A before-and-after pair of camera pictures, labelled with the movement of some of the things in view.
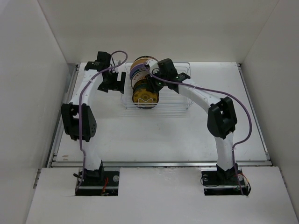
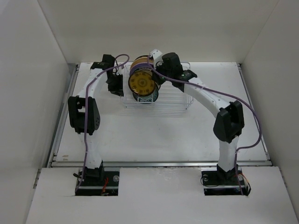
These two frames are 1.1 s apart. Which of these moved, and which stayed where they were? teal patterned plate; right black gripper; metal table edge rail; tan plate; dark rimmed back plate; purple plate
Moved: teal patterned plate; right black gripper
Stayed: dark rimmed back plate; metal table edge rail; tan plate; purple plate
